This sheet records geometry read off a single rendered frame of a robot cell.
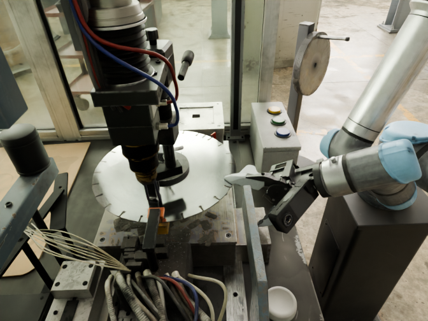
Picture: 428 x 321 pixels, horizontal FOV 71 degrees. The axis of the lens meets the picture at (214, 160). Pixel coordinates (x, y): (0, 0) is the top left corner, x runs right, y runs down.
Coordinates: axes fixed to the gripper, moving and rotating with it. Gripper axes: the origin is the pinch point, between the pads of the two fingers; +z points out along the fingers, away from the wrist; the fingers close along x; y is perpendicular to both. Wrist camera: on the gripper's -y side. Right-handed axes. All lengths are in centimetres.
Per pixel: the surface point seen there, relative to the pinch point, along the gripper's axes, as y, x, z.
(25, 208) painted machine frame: -26.0, 27.7, 17.3
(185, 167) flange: 0.4, 13.1, 7.1
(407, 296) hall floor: 54, -111, -11
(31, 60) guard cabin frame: 24, 57, 56
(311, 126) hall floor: 196, -77, 36
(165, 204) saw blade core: -10.5, 11.9, 7.4
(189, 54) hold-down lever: 0.1, 33.4, -9.3
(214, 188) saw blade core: -2.9, 7.9, 0.8
